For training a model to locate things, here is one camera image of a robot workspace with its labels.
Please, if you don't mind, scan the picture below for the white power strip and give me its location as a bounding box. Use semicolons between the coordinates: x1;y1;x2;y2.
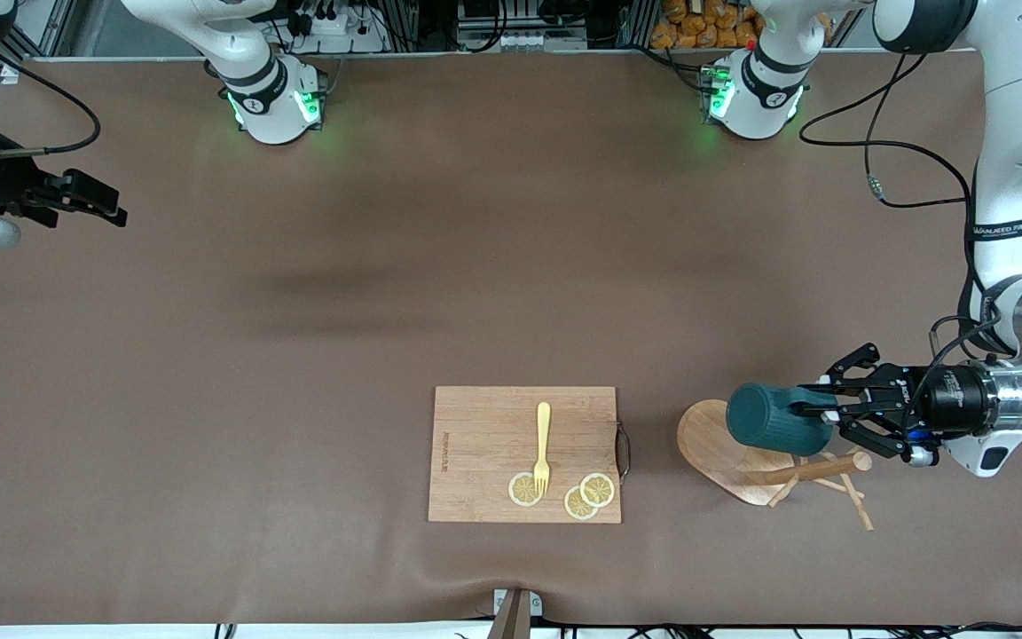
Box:
285;0;388;54

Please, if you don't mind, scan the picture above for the orange snack bags pile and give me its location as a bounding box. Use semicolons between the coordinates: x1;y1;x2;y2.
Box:
650;0;765;51

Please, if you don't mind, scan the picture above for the black equipment rack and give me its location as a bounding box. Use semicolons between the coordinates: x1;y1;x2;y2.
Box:
391;0;654;52

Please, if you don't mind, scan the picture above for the bamboo cutting board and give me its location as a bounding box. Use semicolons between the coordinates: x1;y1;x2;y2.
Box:
428;385;623;525

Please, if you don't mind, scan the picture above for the yellow plastic fork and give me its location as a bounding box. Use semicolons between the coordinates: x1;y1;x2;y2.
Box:
532;401;554;496

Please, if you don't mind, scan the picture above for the brown table mat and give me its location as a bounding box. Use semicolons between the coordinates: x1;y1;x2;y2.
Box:
0;49;1022;627

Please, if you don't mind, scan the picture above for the dark green ribbed mug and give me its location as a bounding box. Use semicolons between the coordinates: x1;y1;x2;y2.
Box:
726;382;837;458

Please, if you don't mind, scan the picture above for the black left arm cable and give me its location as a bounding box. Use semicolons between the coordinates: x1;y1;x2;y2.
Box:
798;53;1004;374

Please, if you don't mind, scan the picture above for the metal camera stand bracket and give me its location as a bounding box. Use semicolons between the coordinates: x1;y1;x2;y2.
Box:
489;588;543;639

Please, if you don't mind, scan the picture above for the wooden mug tree rack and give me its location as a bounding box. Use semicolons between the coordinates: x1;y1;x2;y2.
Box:
676;398;893;532

